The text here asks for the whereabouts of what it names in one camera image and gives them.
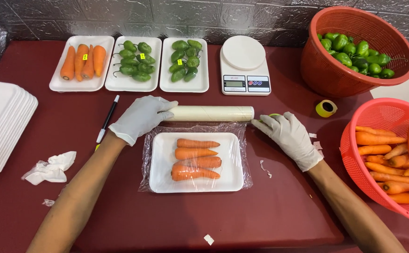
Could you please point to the person's left hand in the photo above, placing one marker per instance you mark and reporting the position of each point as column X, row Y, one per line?
column 138, row 117

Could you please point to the person's right hand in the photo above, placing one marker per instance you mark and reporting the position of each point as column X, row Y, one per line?
column 290, row 138

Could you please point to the cling film roll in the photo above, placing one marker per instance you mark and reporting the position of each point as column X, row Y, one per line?
column 211, row 113

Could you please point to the yellow-green small object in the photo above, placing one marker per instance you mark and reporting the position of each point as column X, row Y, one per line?
column 274, row 115

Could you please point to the black and white pen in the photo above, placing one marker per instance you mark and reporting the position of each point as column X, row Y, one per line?
column 109, row 116

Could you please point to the white tray with stemmed peppers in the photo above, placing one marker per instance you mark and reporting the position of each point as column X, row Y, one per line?
column 123, row 86

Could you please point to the yellow sticker roll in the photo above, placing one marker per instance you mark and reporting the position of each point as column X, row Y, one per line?
column 322, row 110

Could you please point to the clear cling film sheet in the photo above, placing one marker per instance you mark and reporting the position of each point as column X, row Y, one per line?
column 246, row 154

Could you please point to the group of long-stemmed green peppers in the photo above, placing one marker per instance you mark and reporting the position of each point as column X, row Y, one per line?
column 134, row 66

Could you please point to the white tray under film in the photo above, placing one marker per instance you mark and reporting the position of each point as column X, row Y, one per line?
column 162, row 168

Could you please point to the film-covered orange carrot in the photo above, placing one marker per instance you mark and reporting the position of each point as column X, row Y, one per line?
column 194, row 153
column 195, row 143
column 192, row 173
column 204, row 162

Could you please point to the white tray with labelled carrots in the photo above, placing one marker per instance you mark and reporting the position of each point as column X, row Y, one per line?
column 81, row 86

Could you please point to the white tray with green peppers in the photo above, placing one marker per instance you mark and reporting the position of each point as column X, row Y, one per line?
column 197, row 86

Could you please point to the dark red plastic basket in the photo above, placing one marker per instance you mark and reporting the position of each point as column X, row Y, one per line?
column 323, row 73

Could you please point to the orange carrot with yellow sticker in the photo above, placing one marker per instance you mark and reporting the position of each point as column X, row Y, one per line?
column 80, row 66

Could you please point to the light red plastic basket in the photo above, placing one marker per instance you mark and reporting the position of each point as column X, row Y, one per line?
column 362, row 189

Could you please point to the white digital kitchen scale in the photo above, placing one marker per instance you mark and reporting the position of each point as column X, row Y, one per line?
column 243, row 56

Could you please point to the crumpled white tissue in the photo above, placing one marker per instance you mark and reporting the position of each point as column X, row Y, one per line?
column 51, row 168

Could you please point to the heap of orange carrots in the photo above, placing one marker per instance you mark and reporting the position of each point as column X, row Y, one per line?
column 390, row 168

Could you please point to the heap of green peppers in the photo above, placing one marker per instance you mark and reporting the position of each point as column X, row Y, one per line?
column 352, row 52

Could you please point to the small clear film scrap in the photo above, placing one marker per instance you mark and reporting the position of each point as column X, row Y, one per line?
column 48, row 202

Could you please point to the stack of white trays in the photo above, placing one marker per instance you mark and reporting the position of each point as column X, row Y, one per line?
column 4, row 130

